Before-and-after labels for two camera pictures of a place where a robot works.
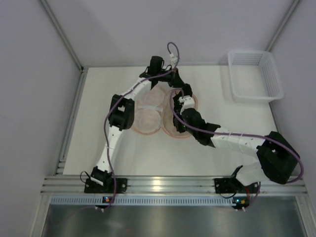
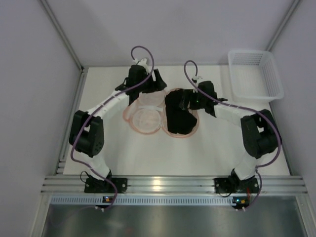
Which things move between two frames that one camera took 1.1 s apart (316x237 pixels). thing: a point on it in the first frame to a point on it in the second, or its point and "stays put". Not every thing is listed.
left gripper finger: (187, 90) to (160, 84)
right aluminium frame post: (292, 8) stays put
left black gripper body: (179, 82) to (153, 82)
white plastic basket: (255, 76) stays put
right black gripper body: (176, 107) to (178, 106)
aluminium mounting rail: (169, 185) stays put
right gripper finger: (177, 104) to (185, 98)
